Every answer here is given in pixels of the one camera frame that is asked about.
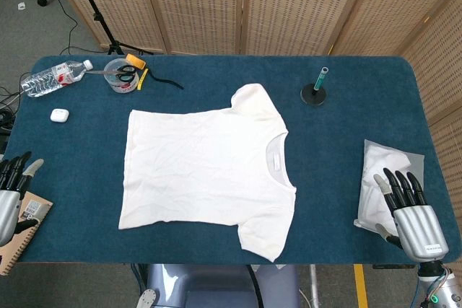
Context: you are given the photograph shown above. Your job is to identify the black strap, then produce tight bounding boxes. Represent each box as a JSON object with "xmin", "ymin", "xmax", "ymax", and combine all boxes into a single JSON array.
[{"xmin": 146, "ymin": 68, "xmax": 185, "ymax": 91}]

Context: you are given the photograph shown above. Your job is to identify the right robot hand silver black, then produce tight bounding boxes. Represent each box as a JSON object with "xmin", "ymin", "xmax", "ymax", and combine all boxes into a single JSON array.
[{"xmin": 373, "ymin": 167, "xmax": 450, "ymax": 262}]

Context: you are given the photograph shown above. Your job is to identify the bundle of floor cables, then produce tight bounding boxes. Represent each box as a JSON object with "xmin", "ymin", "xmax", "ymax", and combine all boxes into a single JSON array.
[{"xmin": 0, "ymin": 86, "xmax": 22, "ymax": 143}]

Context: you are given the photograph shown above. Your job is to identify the black tripod stand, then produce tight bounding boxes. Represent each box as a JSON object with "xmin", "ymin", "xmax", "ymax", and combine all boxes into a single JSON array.
[{"xmin": 66, "ymin": 0, "xmax": 154, "ymax": 56}]

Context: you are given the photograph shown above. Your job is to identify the green marker tube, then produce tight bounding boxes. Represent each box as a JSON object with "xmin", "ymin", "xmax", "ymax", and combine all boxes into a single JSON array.
[{"xmin": 313, "ymin": 66, "xmax": 330, "ymax": 92}]

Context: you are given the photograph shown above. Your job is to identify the blue-grey robot torso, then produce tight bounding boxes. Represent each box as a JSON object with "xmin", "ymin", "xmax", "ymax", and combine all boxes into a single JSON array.
[{"xmin": 136, "ymin": 263, "xmax": 300, "ymax": 308}]

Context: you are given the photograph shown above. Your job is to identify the white t-shirt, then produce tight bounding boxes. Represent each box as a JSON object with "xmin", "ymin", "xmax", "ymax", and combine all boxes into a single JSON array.
[{"xmin": 118, "ymin": 83, "xmax": 297, "ymax": 263}]

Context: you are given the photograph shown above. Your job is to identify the thin black floor cable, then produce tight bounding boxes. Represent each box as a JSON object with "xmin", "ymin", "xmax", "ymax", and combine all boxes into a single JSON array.
[{"xmin": 50, "ymin": 0, "xmax": 109, "ymax": 53}]

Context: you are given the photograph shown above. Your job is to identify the black round stand base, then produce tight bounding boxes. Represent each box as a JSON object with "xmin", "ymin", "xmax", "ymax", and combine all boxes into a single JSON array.
[{"xmin": 300, "ymin": 83, "xmax": 330, "ymax": 107}]

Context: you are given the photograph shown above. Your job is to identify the white earbuds case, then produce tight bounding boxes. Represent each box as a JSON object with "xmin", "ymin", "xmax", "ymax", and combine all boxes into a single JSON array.
[{"xmin": 50, "ymin": 107, "xmax": 69, "ymax": 123}]

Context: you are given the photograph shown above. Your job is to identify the yellow floor tape strip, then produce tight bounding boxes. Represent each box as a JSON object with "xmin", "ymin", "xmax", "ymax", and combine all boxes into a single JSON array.
[{"xmin": 353, "ymin": 264, "xmax": 369, "ymax": 308}]

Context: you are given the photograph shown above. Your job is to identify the silver metal pole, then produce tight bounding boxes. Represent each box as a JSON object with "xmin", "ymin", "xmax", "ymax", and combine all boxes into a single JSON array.
[{"xmin": 308, "ymin": 264, "xmax": 322, "ymax": 308}]

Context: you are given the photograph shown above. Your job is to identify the clear plastic water bottle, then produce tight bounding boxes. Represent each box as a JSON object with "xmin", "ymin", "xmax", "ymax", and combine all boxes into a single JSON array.
[{"xmin": 20, "ymin": 59, "xmax": 94, "ymax": 99}]

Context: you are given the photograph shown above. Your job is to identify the kraft spiral notebook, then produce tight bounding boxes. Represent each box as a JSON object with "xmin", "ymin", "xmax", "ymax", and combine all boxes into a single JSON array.
[{"xmin": 0, "ymin": 192, "xmax": 54, "ymax": 276}]

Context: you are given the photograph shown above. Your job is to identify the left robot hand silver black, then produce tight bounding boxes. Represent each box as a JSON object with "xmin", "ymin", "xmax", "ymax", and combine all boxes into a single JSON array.
[{"xmin": 0, "ymin": 151, "xmax": 45, "ymax": 247}]

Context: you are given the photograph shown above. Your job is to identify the black-handled scissors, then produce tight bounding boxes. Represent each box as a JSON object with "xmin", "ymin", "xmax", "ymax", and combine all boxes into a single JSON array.
[{"xmin": 83, "ymin": 64, "xmax": 138, "ymax": 83}]

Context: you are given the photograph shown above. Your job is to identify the dark blue table mat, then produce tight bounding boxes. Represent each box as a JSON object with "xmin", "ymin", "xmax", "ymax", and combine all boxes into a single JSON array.
[{"xmin": 0, "ymin": 55, "xmax": 454, "ymax": 265}]

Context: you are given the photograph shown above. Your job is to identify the clear round plastic jar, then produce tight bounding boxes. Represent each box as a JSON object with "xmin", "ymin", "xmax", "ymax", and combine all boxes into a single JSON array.
[{"xmin": 103, "ymin": 57, "xmax": 140, "ymax": 94}]

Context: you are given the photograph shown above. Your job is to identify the plastic bag with white garment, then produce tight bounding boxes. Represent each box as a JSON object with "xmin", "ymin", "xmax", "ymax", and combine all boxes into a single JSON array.
[{"xmin": 353, "ymin": 138, "xmax": 426, "ymax": 242}]

